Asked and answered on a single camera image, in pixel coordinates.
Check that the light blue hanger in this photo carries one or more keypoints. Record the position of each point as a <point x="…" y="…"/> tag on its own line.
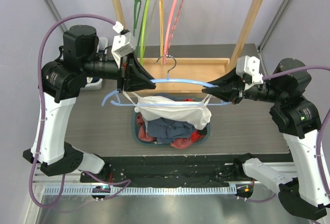
<point x="167" y="87"/>

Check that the pink hanger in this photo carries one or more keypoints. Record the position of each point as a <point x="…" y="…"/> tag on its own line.
<point x="174" y="15"/>

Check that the navy tank top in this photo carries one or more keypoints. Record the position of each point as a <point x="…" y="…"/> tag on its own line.
<point x="170" y="131"/>

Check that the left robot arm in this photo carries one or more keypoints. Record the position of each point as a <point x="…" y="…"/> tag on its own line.
<point x="62" y="81"/>

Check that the green plastic hanger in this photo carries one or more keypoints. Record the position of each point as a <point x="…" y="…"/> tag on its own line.
<point x="137" y="11"/>

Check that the maroon graphic tank top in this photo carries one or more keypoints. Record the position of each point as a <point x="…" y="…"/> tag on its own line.
<point x="180" y="144"/>

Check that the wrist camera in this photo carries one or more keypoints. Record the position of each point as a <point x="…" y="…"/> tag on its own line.
<point x="123" y="44"/>
<point x="247" y="68"/>

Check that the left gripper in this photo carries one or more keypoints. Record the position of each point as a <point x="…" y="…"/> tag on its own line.
<point x="132" y="76"/>

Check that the lime green hanger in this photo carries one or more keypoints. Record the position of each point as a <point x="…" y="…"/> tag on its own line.
<point x="144" y="33"/>

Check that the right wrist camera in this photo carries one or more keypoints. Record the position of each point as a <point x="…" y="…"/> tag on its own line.
<point x="247" y="68"/>

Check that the teal plastic tub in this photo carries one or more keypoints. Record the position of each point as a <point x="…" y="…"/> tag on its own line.
<point x="165" y="132"/>

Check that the wooden clothes rack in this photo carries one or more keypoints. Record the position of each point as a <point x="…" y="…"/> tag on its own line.
<point x="247" y="26"/>

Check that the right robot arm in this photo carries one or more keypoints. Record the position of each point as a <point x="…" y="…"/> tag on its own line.
<point x="305" y="194"/>

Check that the yellow hanger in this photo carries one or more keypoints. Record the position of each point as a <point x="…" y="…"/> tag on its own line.
<point x="161" y="26"/>

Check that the white tank top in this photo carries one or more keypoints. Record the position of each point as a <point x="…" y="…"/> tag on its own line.
<point x="155" y="107"/>

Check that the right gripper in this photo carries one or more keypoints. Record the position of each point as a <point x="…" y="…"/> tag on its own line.
<point x="240" y="90"/>

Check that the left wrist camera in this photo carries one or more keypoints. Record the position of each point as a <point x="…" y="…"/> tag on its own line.
<point x="123" y="44"/>

